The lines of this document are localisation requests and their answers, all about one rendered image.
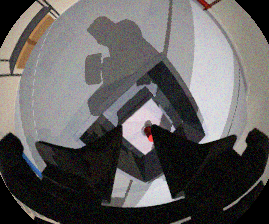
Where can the dark red peg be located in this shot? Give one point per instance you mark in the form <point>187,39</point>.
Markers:
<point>148,133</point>

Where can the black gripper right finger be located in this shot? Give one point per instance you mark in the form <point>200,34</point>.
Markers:
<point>182,160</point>

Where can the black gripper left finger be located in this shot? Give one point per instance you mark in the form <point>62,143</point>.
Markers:
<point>96,162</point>

